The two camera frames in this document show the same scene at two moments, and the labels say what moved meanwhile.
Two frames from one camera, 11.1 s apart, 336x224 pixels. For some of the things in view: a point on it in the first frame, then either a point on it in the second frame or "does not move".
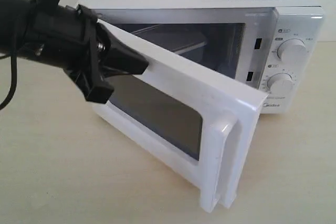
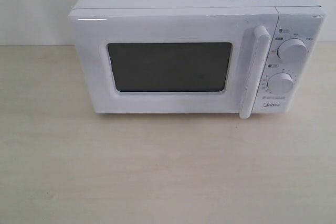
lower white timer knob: (280, 83) does not move
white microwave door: (194, 121) → (181, 60)
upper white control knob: (292, 50) does not move
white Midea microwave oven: (264, 30) does not move
